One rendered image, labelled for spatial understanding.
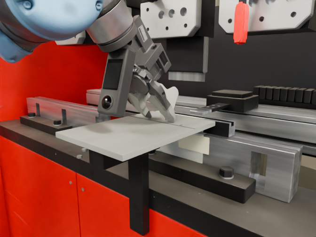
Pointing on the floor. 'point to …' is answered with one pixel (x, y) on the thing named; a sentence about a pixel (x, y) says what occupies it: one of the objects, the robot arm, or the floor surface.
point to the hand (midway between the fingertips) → (158, 118)
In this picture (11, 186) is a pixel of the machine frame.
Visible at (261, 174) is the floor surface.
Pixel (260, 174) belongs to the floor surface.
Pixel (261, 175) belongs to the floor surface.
